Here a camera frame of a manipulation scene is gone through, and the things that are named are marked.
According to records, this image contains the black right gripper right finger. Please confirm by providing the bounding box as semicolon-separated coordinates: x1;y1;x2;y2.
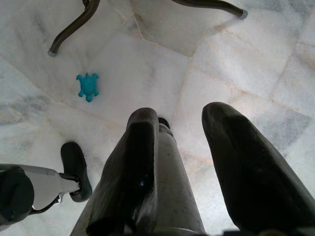
201;101;305;232

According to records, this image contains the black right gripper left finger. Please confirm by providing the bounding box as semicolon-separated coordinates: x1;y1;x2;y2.
70;107;159;236

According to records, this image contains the black robot right foot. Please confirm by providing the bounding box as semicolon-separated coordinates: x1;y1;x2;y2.
157;117;171;129

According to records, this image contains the black robot foot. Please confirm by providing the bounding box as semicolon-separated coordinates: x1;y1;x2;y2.
60;142;93;203
157;117;171;129

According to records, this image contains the grey robot right leg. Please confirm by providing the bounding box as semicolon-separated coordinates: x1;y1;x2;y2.
155;124;205;236

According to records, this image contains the black robot left foot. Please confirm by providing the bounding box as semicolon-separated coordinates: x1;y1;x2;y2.
60;142;93;203

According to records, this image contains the blue toy turtle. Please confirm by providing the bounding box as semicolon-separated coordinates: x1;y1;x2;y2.
75;72;100;102

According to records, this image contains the silver robot left leg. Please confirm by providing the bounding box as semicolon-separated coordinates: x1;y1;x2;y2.
0;164;82;225

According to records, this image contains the dark curved chair leg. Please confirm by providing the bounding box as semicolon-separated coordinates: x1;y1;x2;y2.
48;0;99;58
169;0;249;19

